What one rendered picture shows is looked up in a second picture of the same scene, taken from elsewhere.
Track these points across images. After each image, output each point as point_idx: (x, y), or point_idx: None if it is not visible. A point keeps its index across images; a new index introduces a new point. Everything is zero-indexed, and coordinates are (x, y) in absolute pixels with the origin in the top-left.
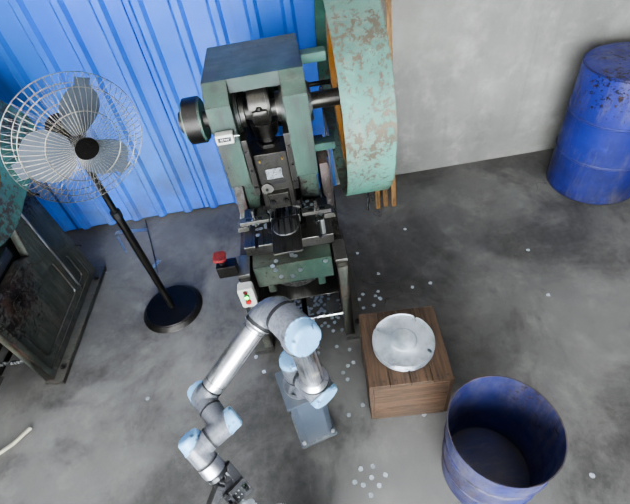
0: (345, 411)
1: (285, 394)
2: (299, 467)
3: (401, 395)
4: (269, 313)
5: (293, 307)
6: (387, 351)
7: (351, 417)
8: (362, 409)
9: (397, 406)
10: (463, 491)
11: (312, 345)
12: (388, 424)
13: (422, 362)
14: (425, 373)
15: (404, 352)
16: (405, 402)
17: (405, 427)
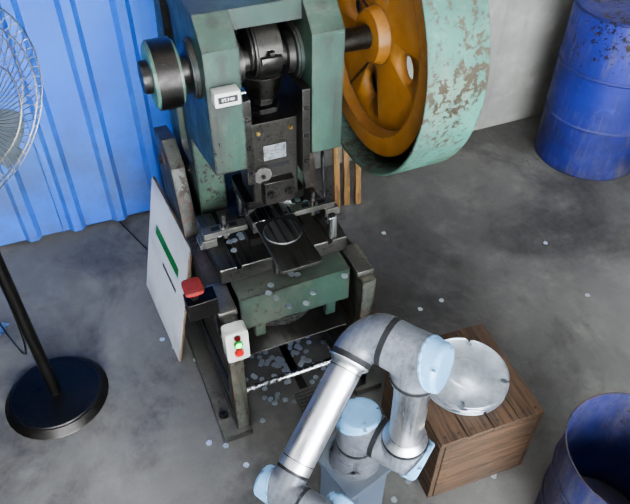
0: (387, 495)
1: (339, 477)
2: None
3: (476, 450)
4: (380, 338)
5: (410, 324)
6: (450, 391)
7: (398, 502)
8: (410, 487)
9: (466, 469)
10: None
11: (446, 374)
12: (452, 499)
13: (502, 397)
14: (506, 411)
15: (473, 388)
16: (477, 460)
17: (475, 498)
